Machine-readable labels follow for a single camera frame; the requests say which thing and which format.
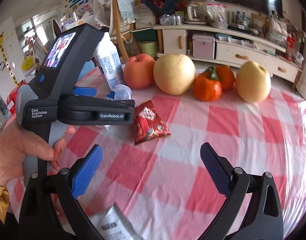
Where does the crushed white blue tube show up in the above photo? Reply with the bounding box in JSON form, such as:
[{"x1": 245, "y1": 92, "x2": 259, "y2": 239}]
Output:
[{"x1": 104, "y1": 84, "x2": 132, "y2": 100}]

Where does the red patterned snack packet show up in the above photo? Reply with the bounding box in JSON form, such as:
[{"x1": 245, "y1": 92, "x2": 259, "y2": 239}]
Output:
[{"x1": 134, "y1": 100, "x2": 171, "y2": 145}]

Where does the person's left hand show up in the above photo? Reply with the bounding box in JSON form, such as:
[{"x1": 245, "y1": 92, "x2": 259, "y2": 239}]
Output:
[{"x1": 0, "y1": 120, "x2": 66, "y2": 186}]

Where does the blue cushioned stool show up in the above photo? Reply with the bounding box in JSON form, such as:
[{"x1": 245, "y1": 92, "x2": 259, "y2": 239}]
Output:
[{"x1": 78, "y1": 60, "x2": 95, "y2": 80}]

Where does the white plastic milk bottle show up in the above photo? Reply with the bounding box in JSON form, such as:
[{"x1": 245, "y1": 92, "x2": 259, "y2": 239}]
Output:
[{"x1": 94, "y1": 32, "x2": 124, "y2": 90}]

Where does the red apple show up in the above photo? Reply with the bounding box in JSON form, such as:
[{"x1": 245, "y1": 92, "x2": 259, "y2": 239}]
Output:
[{"x1": 124, "y1": 54, "x2": 155, "y2": 90}]

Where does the red white checkered tablecloth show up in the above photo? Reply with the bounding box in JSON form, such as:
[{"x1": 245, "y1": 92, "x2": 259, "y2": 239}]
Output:
[{"x1": 59, "y1": 85, "x2": 306, "y2": 239}]

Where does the green waste bin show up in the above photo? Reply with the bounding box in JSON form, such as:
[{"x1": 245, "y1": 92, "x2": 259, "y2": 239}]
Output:
[{"x1": 139, "y1": 41, "x2": 159, "y2": 59}]

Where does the wooden chair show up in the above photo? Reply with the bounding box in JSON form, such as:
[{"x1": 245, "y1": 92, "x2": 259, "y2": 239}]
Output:
[{"x1": 111, "y1": 0, "x2": 141, "y2": 62}]

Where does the yellow pear left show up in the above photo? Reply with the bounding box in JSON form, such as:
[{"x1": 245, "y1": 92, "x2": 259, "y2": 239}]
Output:
[{"x1": 153, "y1": 54, "x2": 196, "y2": 95}]

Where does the yellow pear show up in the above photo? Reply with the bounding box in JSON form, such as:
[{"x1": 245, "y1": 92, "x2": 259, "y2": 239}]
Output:
[
  {"x1": 153, "y1": 54, "x2": 196, "y2": 95},
  {"x1": 235, "y1": 60, "x2": 271, "y2": 103}
]

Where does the orange tangerine with leaf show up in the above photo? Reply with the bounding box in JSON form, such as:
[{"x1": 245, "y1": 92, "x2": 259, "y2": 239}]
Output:
[{"x1": 193, "y1": 67, "x2": 222, "y2": 101}]

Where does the pink storage box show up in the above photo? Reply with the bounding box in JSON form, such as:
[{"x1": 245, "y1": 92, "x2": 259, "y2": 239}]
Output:
[{"x1": 192, "y1": 33, "x2": 215, "y2": 60}]

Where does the cream tv cabinet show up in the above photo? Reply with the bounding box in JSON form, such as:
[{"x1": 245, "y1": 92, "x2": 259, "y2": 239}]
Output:
[{"x1": 153, "y1": 24, "x2": 302, "y2": 85}]

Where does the yellow pear right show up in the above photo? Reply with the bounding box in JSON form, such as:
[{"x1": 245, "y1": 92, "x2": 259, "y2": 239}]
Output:
[{"x1": 235, "y1": 60, "x2": 271, "y2": 103}]

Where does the orange tangerine behind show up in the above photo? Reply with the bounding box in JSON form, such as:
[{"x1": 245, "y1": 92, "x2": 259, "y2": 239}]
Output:
[{"x1": 215, "y1": 65, "x2": 235, "y2": 90}]

